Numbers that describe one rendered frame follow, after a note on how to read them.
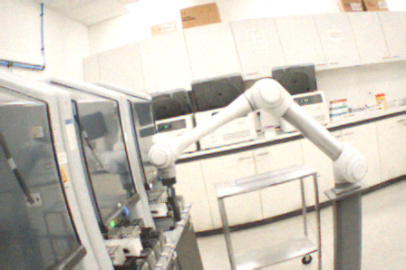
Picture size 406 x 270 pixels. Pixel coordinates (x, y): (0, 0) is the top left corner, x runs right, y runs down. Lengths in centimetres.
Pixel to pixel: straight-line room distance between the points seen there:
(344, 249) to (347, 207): 28
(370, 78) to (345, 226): 332
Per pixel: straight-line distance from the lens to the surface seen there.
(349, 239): 249
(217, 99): 496
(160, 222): 228
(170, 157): 207
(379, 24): 534
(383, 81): 559
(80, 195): 132
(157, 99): 479
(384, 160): 494
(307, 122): 211
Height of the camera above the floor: 129
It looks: 3 degrees down
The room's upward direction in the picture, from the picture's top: 11 degrees counter-clockwise
